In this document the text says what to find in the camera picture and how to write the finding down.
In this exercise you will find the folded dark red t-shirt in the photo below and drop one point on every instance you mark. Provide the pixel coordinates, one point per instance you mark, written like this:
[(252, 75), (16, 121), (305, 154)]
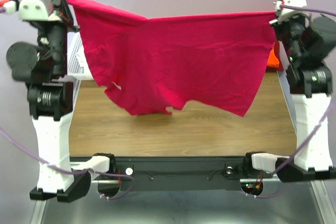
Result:
[(280, 68)]

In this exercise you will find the white plastic basket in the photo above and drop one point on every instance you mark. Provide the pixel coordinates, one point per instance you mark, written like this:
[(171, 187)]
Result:
[(77, 64)]

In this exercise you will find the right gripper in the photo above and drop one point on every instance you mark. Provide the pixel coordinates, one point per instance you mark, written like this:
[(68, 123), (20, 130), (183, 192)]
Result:
[(280, 24)]

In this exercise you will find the pink red t-shirt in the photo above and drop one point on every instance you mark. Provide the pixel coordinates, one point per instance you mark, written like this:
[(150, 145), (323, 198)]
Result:
[(150, 64)]

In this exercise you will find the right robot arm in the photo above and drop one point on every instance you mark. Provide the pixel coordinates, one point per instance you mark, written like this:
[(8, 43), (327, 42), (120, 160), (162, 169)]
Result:
[(307, 43)]

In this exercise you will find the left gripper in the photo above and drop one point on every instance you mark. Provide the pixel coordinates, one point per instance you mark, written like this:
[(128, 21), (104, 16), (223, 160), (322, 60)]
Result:
[(63, 10)]

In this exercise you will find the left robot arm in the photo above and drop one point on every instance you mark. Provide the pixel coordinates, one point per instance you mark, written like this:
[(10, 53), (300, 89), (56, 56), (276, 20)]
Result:
[(41, 67)]

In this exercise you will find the folded orange t-shirt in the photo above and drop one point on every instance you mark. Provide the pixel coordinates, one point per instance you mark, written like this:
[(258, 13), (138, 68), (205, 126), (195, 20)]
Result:
[(273, 58)]

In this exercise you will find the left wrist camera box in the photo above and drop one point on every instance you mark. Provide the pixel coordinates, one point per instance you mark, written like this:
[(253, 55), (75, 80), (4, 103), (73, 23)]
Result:
[(30, 10)]

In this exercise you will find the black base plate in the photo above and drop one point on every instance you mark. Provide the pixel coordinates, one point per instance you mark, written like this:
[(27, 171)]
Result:
[(179, 173)]

